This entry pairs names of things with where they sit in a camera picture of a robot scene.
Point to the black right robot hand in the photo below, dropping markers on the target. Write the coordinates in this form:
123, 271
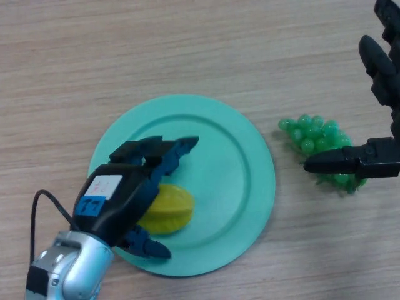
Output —
381, 156

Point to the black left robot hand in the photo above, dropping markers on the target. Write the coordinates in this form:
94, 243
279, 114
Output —
118, 193

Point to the yellow starfruit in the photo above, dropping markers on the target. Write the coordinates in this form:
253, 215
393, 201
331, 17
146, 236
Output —
172, 209

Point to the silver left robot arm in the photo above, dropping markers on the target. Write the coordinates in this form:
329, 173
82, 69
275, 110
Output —
72, 268

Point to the green round plate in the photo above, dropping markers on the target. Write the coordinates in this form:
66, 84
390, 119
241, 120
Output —
225, 187

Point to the green grape bunch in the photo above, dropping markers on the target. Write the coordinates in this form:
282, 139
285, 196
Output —
312, 134

